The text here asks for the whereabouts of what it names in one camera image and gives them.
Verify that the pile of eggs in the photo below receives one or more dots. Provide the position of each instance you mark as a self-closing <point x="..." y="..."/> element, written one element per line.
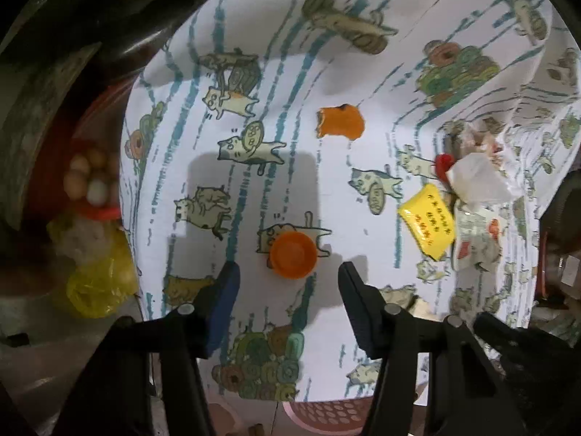
<point x="88" y="177"/>

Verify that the yellow packet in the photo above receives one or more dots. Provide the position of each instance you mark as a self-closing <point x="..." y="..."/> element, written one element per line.
<point x="429" y="225"/>

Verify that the red plastic basin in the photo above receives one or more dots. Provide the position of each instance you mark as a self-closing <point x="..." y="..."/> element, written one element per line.
<point x="86" y="118"/>

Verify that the white paper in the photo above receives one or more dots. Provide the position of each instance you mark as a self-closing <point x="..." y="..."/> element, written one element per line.
<point x="476" y="181"/>

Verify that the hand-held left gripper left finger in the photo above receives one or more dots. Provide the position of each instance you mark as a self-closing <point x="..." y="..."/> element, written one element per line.
<point x="223" y="299"/>

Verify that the yellow plastic bag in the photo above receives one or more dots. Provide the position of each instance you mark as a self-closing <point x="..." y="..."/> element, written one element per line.
<point x="100" y="286"/>

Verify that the crumpled pinkish wrapper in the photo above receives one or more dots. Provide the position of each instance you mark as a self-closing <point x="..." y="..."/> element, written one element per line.
<point x="474" y="138"/>

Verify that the dark metal wok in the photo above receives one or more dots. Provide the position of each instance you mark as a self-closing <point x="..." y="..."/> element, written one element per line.
<point x="113" y="4"/>

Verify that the red bottle cap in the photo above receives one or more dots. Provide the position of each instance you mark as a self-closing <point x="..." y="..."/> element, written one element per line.
<point x="442" y="163"/>

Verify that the cat printed white cloth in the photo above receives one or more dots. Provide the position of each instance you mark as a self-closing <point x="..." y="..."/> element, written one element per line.
<point x="317" y="63"/>

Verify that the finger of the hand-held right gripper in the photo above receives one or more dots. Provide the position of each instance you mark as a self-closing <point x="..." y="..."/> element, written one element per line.
<point x="513" y="345"/>

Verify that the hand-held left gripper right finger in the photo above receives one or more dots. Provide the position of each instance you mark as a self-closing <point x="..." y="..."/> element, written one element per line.
<point x="358" y="309"/>

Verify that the orange bottle cap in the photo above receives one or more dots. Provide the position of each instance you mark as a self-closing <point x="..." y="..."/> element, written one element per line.
<point x="293" y="259"/>

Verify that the orange peel piece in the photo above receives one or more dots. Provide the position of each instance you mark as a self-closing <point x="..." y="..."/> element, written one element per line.
<point x="340" y="122"/>

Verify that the printed snack wrapper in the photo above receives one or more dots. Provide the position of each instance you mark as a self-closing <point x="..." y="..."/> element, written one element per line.
<point x="476" y="240"/>

